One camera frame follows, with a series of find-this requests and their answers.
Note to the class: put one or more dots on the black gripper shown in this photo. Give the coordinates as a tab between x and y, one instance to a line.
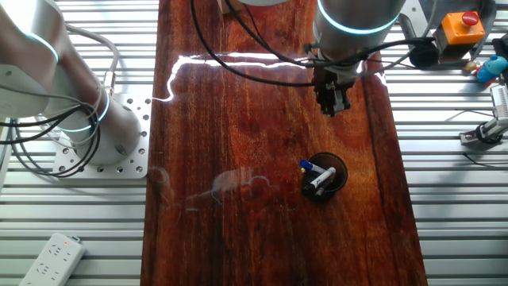
335	77

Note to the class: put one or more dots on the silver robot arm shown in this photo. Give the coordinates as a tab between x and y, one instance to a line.
113	131

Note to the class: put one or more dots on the black mesh pen holder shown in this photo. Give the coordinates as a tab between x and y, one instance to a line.
335	186

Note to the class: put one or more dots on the dark pen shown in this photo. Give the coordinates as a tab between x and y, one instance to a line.
322	190

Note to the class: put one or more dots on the blue capped marker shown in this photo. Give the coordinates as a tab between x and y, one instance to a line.
306	165

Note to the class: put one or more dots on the white black marker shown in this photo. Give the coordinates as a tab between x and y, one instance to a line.
323	177

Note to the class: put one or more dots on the small cardboard box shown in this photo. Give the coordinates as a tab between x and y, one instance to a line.
229	5

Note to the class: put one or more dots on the small orange white toy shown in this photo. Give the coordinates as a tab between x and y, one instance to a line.
471	66

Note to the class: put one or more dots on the orange emergency stop button box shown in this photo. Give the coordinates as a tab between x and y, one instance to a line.
460	29

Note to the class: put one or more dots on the blue toy figure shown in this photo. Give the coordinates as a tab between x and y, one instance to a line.
494	66

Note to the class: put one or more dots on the white power strip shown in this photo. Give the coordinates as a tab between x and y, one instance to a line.
53	260

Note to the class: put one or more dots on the grey ridged camera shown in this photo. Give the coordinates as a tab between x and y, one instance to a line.
490	129

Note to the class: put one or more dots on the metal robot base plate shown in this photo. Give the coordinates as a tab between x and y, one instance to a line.
135	163

